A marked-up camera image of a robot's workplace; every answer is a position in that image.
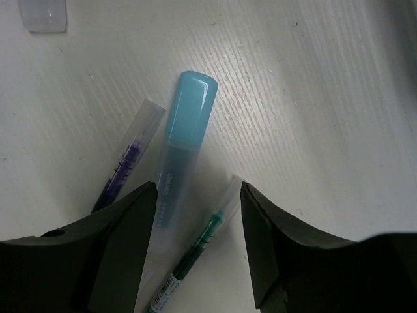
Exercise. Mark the purple gel pen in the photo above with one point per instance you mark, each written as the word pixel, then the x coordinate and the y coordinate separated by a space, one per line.
pixel 133 146

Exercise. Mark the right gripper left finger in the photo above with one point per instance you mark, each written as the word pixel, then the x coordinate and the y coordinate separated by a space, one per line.
pixel 91 265

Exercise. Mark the green gel pen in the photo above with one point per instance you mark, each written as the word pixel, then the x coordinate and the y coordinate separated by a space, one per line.
pixel 226 208

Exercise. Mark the orange cap highlighter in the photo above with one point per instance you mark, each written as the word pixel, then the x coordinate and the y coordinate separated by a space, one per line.
pixel 43 16

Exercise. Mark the blue cap highlighter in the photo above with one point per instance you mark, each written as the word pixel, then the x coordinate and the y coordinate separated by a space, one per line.
pixel 187 122

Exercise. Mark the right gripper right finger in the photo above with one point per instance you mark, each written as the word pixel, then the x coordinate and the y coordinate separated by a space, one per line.
pixel 296 267

